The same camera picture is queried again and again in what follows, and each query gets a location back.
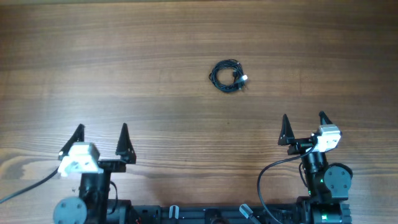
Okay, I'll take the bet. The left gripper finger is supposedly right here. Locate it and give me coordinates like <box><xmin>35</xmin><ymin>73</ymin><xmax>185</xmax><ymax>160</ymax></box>
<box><xmin>116</xmin><ymin>123</ymin><xmax>136</xmax><ymax>164</ymax></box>
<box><xmin>58</xmin><ymin>124</ymin><xmax>85</xmax><ymax>157</ymax></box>

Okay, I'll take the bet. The camera black cable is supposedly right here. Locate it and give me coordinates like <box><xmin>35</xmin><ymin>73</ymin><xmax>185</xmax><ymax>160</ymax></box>
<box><xmin>256</xmin><ymin>141</ymin><xmax>318</xmax><ymax>224</ymax></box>
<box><xmin>0</xmin><ymin>167</ymin><xmax>60</xmax><ymax>205</ymax></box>

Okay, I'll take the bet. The right camera black cable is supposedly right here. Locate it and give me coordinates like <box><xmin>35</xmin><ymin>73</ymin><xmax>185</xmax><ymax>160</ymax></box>
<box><xmin>256</xmin><ymin>141</ymin><xmax>318</xmax><ymax>224</ymax></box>

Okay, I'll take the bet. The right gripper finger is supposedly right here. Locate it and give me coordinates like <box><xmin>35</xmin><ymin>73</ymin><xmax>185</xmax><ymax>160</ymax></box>
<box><xmin>318</xmin><ymin>111</ymin><xmax>332</xmax><ymax>125</ymax></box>
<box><xmin>277</xmin><ymin>114</ymin><xmax>295</xmax><ymax>146</ymax></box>

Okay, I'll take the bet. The left camera black cable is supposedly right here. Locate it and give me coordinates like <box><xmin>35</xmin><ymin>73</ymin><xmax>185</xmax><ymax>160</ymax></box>
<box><xmin>0</xmin><ymin>167</ymin><xmax>60</xmax><ymax>205</ymax></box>

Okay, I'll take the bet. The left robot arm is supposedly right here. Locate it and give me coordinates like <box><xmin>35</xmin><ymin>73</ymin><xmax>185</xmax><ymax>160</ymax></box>
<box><xmin>53</xmin><ymin>123</ymin><xmax>142</xmax><ymax>224</ymax></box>

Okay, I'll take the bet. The thick black USB cable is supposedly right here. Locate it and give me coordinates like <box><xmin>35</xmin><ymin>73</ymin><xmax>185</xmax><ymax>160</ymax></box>
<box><xmin>208</xmin><ymin>59</ymin><xmax>249</xmax><ymax>93</ymax></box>

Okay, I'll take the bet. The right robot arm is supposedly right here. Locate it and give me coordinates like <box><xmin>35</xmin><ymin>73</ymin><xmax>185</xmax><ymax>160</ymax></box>
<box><xmin>278</xmin><ymin>111</ymin><xmax>353</xmax><ymax>224</ymax></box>

